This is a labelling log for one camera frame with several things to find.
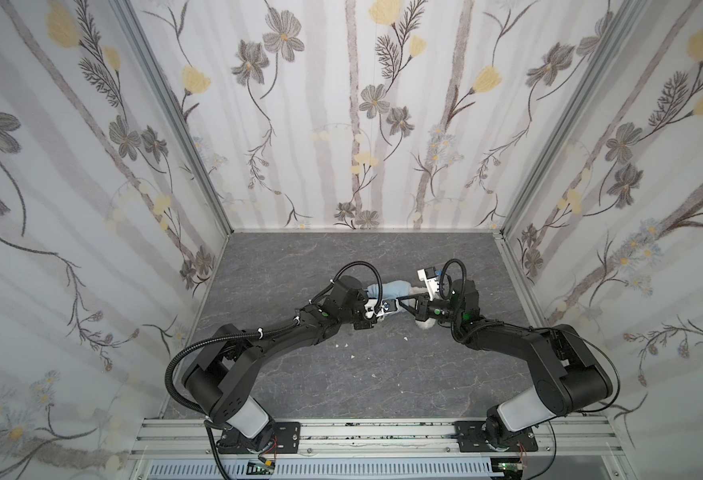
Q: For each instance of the aluminium corner post right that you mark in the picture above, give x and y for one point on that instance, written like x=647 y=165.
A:
x=615 y=35

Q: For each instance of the black mounting plate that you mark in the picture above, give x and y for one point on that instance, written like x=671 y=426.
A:
x=475 y=436
x=277 y=437

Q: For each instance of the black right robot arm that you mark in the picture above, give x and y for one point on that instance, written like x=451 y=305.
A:
x=566 y=375

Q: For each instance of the white slotted cable duct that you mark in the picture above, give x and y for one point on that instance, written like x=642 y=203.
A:
x=366 y=468

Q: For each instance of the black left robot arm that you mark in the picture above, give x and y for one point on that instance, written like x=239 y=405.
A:
x=221 y=377

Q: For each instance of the white plush teddy bear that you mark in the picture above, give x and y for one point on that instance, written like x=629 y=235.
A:
x=426 y=324

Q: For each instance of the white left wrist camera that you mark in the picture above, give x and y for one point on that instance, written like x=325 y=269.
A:
x=384 y=307

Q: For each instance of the aluminium corner post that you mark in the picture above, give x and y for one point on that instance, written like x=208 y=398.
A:
x=161 y=90
x=615 y=35

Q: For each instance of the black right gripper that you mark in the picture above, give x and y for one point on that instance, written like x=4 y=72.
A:
x=429 y=306

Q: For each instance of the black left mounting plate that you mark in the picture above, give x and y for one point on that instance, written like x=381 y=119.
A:
x=277 y=437

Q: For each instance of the aluminium corner post left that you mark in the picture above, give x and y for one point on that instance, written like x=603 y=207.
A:
x=161 y=90

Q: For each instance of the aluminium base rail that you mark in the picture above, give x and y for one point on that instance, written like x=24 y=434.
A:
x=358 y=438

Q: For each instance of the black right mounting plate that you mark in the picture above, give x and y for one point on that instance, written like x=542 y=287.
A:
x=475 y=436

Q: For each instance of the light blue fleece hoodie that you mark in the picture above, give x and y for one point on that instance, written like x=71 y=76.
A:
x=387 y=291

